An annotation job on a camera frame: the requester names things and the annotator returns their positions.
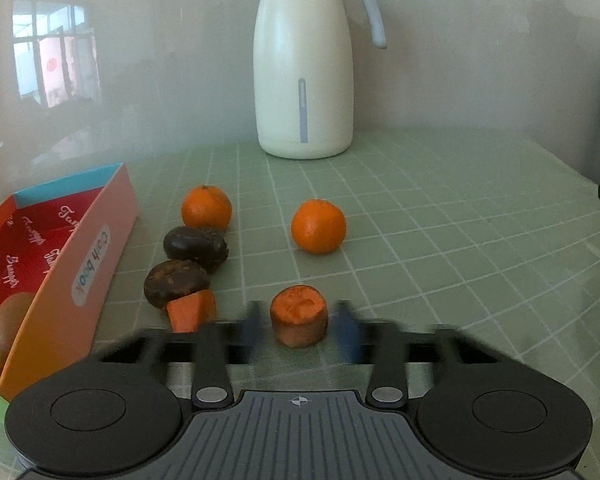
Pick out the red and orange cardboard box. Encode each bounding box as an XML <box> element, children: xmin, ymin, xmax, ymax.
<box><xmin>0</xmin><ymin>162</ymin><xmax>141</xmax><ymax>403</ymax></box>

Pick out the brown kiwi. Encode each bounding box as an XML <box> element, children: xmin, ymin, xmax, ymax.
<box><xmin>0</xmin><ymin>292</ymin><xmax>36</xmax><ymax>368</ymax></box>

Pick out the brown mushroom with orange stem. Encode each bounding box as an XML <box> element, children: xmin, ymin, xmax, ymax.
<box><xmin>143</xmin><ymin>259</ymin><xmax>217</xmax><ymax>334</ymax></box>

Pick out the orange carrot piece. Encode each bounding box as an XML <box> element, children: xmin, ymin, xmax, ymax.
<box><xmin>270</xmin><ymin>285</ymin><xmax>329</xmax><ymax>348</ymax></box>

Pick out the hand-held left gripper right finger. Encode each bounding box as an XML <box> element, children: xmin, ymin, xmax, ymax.
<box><xmin>332</xmin><ymin>300</ymin><xmax>501</xmax><ymax>410</ymax></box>

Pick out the green grid mat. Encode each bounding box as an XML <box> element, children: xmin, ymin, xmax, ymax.
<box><xmin>0</xmin><ymin>127</ymin><xmax>600</xmax><ymax>480</ymax></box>

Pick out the white jug with grey lid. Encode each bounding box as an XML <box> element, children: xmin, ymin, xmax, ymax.
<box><xmin>246</xmin><ymin>0</ymin><xmax>387</xmax><ymax>160</ymax></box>

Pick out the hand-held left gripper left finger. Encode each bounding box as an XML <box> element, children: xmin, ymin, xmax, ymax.
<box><xmin>85</xmin><ymin>301</ymin><xmax>262</xmax><ymax>410</ymax></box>

